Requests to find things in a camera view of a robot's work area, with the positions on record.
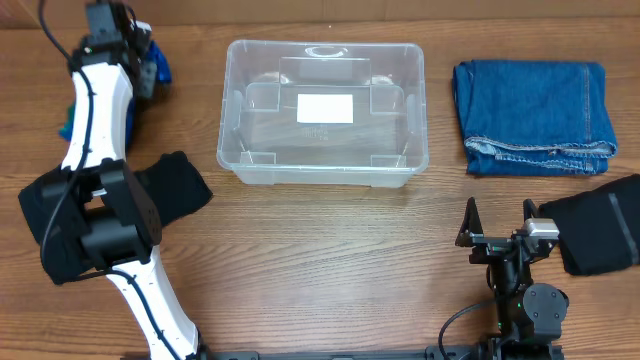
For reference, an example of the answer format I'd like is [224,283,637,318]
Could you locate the blue green sequin cloth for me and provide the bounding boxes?
[58,39,174,151]

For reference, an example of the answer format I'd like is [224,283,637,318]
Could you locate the black sock with band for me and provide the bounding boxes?
[18,167,94,285]

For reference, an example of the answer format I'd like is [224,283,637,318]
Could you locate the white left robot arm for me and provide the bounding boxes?
[19,4,212,359]

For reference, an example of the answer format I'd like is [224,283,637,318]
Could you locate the black folded cloth right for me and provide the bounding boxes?
[539,174,639,276]

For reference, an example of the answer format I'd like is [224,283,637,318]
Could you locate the folded blue denim jeans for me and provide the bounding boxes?
[452,60,618,176]

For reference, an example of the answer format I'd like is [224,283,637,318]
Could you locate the clear plastic storage bin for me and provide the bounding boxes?
[216,40,429,188]

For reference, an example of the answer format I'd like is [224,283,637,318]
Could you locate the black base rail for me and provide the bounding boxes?
[199,344,566,360]

